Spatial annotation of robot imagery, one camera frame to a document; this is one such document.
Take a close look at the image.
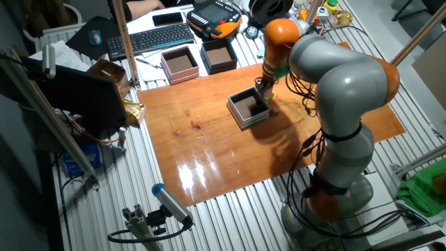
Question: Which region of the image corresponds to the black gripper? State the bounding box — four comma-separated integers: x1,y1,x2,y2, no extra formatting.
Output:
255,75,277,105

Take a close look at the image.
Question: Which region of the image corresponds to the person forearm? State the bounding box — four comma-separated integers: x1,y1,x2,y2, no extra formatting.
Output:
125,0,165,21

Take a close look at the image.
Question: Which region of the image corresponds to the light blue gift box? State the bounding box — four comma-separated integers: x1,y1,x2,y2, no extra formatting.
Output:
226,86,271,130

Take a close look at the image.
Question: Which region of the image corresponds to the dark blue gift box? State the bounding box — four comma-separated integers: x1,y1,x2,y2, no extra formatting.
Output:
200,38,238,75

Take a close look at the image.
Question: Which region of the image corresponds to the pink gift box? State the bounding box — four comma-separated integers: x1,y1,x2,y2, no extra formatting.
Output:
160,45,200,86

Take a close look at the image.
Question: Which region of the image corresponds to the brown cardboard box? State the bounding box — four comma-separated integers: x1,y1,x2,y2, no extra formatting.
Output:
86,57,130,99

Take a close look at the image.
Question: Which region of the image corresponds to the wooden board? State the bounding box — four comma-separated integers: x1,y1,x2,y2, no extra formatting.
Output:
137,41,407,207

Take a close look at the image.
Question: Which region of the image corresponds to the black filament spool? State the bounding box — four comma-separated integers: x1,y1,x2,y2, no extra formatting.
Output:
248,0,295,22

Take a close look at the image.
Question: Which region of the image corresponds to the orange and black teach pendant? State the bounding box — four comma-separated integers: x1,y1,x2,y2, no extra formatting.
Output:
186,0,243,40

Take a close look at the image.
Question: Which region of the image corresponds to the gold foil wrapper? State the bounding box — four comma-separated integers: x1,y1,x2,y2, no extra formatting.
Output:
330,9,354,28

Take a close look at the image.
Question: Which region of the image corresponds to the white paper sheet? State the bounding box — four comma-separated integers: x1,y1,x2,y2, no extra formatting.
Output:
134,52,168,83

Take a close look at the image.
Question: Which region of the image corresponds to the black pen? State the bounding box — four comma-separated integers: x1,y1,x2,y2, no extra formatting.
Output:
134,57,163,70

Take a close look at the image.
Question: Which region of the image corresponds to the black smartphone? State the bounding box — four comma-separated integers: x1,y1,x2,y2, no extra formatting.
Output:
152,12,184,27

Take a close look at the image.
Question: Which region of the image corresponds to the black keyboard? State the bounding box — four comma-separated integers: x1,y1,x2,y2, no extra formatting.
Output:
105,22,195,62

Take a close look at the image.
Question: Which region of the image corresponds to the gold foil bag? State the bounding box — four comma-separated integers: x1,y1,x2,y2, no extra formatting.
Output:
123,99,148,128

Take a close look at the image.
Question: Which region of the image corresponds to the black mouse pad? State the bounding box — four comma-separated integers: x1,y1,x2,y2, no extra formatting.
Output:
66,15,121,57

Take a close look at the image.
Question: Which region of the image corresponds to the green cloth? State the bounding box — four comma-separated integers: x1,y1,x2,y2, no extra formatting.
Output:
396,158,446,218

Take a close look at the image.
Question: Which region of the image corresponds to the blue computer mouse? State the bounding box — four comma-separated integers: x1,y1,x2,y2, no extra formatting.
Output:
88,29,103,47

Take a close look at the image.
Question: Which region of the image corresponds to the aluminium profile stub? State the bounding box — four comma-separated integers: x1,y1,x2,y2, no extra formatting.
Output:
121,204,164,251

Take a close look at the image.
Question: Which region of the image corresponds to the black monitor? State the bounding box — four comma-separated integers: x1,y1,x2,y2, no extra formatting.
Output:
19,55,129,130

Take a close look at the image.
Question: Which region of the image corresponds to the white paper stack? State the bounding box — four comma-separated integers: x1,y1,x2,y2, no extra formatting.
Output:
29,40,91,73

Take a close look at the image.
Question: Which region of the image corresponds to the white chair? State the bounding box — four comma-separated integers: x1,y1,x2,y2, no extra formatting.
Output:
22,2,86,53

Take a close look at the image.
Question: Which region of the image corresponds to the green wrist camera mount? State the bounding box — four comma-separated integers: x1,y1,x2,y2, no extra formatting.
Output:
256,48,290,79

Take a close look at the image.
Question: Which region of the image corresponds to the aluminium frame post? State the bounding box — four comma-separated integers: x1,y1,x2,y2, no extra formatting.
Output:
305,0,323,25
111,0,141,91
0,48,100,191
390,1,446,67
390,142,446,177

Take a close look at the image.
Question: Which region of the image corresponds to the grey camera with blue cap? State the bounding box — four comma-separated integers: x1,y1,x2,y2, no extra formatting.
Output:
151,183,194,227

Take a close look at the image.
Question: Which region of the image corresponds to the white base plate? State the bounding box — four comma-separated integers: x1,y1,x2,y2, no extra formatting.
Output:
344,170,409,247

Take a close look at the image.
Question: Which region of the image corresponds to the black camera cable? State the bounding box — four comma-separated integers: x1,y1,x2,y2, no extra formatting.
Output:
107,222,191,244

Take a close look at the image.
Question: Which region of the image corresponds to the silver depth camera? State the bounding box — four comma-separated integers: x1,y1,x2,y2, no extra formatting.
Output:
41,44,56,79

